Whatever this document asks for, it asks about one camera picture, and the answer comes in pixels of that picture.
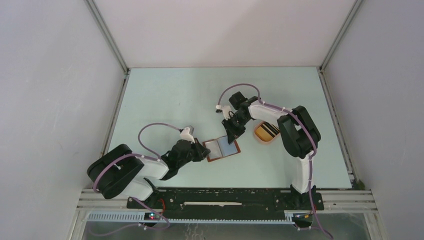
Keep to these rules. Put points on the aluminium frame post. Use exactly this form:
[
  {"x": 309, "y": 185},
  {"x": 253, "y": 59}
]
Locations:
[
  {"x": 341, "y": 33},
  {"x": 110, "y": 41}
]

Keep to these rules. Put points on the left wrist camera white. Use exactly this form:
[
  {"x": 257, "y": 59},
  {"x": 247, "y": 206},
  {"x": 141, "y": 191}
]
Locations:
[{"x": 187, "y": 134}]

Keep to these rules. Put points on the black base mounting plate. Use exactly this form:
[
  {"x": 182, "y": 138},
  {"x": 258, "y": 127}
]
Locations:
[{"x": 238, "y": 203}]

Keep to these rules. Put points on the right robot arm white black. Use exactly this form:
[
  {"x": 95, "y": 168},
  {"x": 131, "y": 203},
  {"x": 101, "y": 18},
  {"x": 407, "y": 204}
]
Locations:
[{"x": 298, "y": 132}]

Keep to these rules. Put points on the pink oval tray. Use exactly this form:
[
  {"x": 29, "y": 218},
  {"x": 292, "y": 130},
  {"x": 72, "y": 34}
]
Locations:
[{"x": 262, "y": 136}]

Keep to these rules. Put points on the aluminium frame post left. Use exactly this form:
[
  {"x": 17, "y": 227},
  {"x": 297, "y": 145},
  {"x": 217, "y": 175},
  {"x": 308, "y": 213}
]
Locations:
[{"x": 110, "y": 41}]

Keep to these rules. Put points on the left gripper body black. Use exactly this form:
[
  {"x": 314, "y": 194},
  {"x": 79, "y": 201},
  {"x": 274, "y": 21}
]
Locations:
[{"x": 192, "y": 155}]

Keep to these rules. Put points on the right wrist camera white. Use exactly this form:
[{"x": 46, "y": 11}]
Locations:
[{"x": 226, "y": 110}]

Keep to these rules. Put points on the aluminium frame post right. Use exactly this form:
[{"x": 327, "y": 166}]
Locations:
[{"x": 341, "y": 33}]

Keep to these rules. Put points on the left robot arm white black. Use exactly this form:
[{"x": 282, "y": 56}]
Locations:
[{"x": 123, "y": 172}]

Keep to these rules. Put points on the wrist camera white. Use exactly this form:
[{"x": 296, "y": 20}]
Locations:
[
  {"x": 226, "y": 110},
  {"x": 187, "y": 134}
]

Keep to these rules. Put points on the grey cable duct rail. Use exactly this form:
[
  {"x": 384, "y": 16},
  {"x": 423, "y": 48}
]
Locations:
[{"x": 143, "y": 217}]

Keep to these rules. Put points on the brown leather card holder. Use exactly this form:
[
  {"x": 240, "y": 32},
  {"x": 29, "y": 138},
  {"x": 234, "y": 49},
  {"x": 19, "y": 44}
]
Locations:
[{"x": 220, "y": 148}]

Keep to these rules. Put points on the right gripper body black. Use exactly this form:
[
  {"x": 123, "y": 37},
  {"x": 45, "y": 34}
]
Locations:
[{"x": 236, "y": 121}]

